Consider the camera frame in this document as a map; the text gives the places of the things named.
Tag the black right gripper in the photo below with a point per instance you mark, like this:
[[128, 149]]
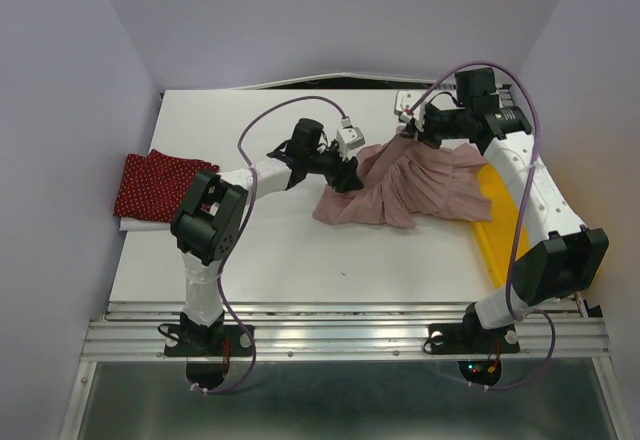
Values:
[[414, 131]]

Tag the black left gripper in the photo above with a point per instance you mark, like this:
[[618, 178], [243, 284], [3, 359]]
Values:
[[344, 178]]

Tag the pink skirt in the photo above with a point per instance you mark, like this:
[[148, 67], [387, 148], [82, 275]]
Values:
[[403, 178]]

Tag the red polka dot skirt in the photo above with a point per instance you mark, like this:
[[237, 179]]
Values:
[[153, 186]]

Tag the white skirt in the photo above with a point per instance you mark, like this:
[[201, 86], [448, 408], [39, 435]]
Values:
[[133, 225]]

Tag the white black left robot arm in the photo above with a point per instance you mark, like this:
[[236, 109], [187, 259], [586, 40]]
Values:
[[214, 212]]

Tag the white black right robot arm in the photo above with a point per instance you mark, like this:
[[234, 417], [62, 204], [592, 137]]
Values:
[[552, 251]]

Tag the yellow plastic tray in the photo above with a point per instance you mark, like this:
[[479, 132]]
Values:
[[495, 237]]

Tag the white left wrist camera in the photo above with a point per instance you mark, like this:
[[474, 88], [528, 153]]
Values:
[[349, 138]]

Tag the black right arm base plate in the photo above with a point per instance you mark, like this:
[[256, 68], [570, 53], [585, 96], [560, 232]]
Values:
[[456, 339]]

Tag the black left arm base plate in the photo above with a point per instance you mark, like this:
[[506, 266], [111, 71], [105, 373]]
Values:
[[226, 340]]

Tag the aluminium mounting rail frame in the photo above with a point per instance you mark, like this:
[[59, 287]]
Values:
[[342, 319]]

